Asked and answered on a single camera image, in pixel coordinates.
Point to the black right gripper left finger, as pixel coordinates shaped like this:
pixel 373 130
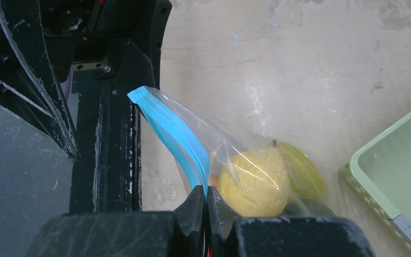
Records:
pixel 131 233

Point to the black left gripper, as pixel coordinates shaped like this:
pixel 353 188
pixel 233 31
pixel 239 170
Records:
pixel 40 41

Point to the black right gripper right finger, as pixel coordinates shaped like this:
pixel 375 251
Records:
pixel 229 234

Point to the clear zip bag blue seal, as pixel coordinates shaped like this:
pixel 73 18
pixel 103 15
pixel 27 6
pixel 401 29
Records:
pixel 201 146

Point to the yellow fake lemon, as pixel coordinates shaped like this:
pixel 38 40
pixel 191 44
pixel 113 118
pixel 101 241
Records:
pixel 255 183

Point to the dark purple fake fruit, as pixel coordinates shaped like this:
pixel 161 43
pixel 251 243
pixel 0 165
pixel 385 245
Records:
pixel 307 208

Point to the green yellow fake mango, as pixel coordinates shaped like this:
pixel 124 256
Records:
pixel 306 181

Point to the green perforated plastic basket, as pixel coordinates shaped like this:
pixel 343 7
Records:
pixel 380 174

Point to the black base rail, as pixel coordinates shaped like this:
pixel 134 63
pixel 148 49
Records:
pixel 107 176

